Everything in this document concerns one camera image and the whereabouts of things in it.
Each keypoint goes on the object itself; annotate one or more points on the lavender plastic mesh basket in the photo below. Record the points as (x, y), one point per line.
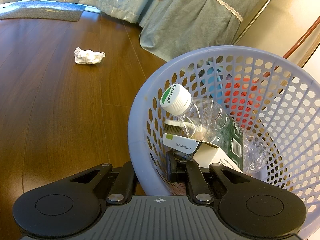
(140, 130)

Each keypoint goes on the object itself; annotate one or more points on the crushed clear plastic bottle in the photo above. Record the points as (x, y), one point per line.
(210, 115)

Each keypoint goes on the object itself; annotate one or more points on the grey-blue bed skirt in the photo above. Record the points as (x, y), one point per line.
(190, 22)

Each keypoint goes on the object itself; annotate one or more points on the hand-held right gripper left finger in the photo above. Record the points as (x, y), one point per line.
(125, 177)

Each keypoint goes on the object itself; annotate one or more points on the grey-blue star curtain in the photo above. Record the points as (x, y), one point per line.
(120, 7)

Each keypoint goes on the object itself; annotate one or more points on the white green medicine box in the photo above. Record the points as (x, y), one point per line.
(212, 155)

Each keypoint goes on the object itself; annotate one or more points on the grey door mat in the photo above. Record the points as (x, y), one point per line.
(37, 11)

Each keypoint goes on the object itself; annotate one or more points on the white toothbrush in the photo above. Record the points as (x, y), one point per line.
(172, 126)

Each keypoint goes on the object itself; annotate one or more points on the crumpled white tissue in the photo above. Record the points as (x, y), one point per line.
(87, 56)

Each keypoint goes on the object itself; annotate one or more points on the teal dustpan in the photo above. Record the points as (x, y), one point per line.
(265, 7)

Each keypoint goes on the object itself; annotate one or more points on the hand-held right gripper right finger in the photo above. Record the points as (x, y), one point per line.
(172, 167)

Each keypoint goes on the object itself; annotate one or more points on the red broom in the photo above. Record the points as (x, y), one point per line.
(300, 41)

